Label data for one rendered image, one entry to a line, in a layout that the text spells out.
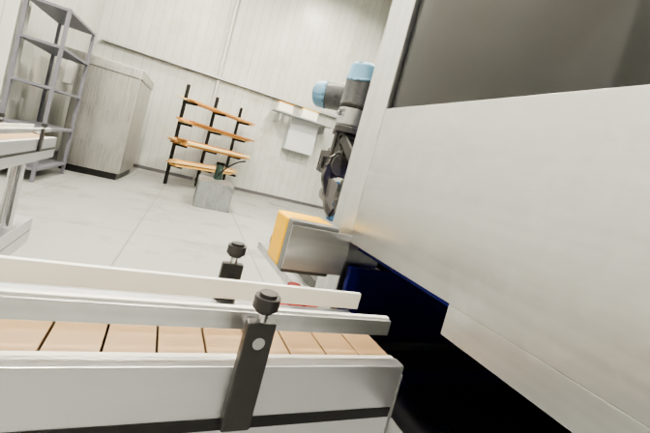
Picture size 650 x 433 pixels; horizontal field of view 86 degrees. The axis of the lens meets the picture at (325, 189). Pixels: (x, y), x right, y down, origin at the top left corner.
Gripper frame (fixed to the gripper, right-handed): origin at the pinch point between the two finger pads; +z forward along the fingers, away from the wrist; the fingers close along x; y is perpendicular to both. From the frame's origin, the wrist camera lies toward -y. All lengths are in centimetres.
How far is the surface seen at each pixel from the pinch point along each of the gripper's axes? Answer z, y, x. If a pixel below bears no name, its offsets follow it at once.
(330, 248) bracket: 1.3, -30.5, 14.4
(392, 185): -9.4, -36.4, 11.5
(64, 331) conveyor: 8, -42, 41
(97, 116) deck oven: 1, 633, 147
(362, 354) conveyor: 8.5, -44.1, 15.0
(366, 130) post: -16.3, -26.5, 11.6
